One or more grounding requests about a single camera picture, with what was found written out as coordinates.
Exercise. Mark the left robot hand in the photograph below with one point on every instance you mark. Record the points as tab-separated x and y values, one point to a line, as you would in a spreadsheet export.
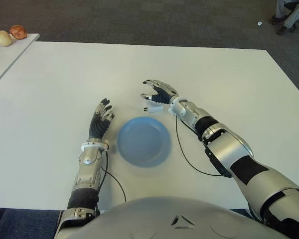
98	127

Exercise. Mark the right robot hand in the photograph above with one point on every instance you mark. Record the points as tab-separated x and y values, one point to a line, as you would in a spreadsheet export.
163	95

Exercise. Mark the white charger block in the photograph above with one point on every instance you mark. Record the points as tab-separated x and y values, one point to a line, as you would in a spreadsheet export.
155	109

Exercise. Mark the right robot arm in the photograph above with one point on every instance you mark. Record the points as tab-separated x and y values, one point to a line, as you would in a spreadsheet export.
226	149

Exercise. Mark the blue plastic plate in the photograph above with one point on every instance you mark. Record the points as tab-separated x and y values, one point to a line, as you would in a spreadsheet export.
144	142

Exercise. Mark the silver robot torso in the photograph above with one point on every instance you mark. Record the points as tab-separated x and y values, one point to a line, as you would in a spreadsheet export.
152	219

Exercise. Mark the white side table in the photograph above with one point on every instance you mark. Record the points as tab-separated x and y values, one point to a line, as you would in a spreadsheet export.
5	57

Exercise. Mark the reddish brown bread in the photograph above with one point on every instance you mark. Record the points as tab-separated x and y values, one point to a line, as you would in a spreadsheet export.
18	32

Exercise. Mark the seated person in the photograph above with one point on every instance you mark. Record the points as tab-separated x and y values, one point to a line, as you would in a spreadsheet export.
292	15

